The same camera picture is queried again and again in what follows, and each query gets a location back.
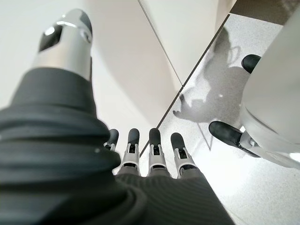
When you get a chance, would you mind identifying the left robot hand dark glove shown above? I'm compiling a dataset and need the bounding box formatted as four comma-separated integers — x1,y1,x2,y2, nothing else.
0,8,235,225

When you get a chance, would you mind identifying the dark dishwasher door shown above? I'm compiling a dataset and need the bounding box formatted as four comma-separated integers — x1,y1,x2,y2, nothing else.
231,0,300,25

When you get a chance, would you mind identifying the wide white cabinet door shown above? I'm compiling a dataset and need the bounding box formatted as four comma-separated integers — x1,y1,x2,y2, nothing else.
0,0,185,157

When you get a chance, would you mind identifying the narrow white cabinet door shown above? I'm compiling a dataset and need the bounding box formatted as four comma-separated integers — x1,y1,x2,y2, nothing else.
138,0,238,87

